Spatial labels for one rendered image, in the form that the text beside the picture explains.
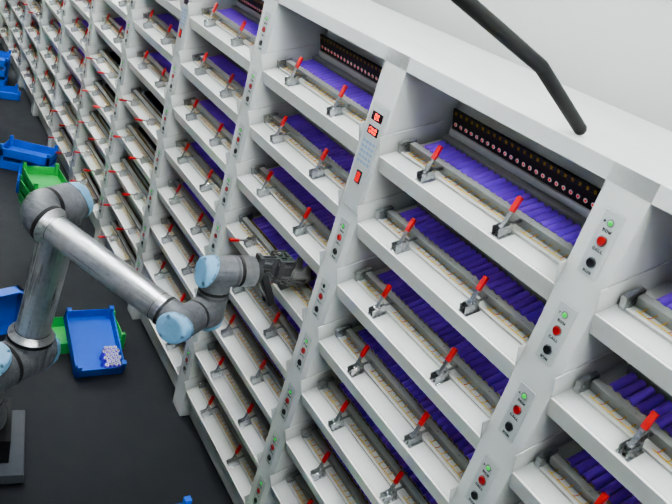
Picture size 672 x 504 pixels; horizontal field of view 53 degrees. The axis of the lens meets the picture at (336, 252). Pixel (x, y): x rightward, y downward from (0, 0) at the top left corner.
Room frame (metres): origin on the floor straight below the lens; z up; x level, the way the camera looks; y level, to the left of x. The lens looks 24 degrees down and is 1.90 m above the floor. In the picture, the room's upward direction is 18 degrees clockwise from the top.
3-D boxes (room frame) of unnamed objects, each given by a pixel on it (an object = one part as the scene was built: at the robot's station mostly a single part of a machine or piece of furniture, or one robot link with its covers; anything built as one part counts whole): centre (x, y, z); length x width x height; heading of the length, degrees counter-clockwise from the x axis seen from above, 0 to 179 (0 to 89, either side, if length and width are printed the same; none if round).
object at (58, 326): (2.50, 0.96, 0.04); 0.30 x 0.20 x 0.08; 128
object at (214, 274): (1.70, 0.30, 0.97); 0.12 x 0.09 x 0.10; 128
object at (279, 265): (1.80, 0.16, 0.98); 0.12 x 0.08 x 0.09; 128
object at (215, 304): (1.68, 0.30, 0.86); 0.12 x 0.09 x 0.12; 163
